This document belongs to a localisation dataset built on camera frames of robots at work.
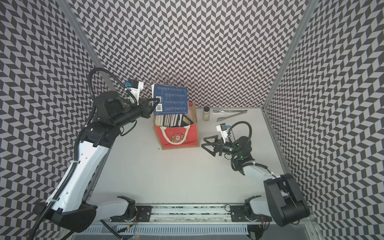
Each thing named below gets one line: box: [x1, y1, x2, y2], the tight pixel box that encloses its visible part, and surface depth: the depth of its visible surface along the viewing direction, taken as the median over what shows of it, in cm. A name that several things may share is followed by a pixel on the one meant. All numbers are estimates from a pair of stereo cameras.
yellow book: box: [154, 115, 163, 127], surface depth 86 cm
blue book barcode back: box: [152, 84, 189, 115], surface depth 66 cm
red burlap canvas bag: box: [152, 102, 200, 150], surface depth 88 cm
